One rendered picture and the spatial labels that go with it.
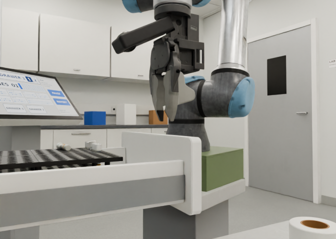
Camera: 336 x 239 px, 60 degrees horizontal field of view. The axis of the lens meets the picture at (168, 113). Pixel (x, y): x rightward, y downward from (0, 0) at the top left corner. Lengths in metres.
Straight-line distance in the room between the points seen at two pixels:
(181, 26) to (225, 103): 0.33
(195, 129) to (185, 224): 0.27
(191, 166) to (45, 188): 0.19
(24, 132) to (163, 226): 0.83
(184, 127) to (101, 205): 0.54
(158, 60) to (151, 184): 0.25
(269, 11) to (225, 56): 3.62
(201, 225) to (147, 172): 0.49
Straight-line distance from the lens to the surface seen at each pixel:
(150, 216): 0.95
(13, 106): 1.36
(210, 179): 0.83
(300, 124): 3.91
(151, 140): 0.53
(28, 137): 1.50
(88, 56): 4.01
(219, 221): 0.97
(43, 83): 1.63
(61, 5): 4.49
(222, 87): 0.84
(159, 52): 0.56
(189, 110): 0.88
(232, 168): 0.95
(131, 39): 0.52
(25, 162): 0.42
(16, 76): 1.54
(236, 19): 0.95
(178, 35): 0.58
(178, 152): 0.44
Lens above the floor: 0.95
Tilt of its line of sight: 2 degrees up
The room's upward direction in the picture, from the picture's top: straight up
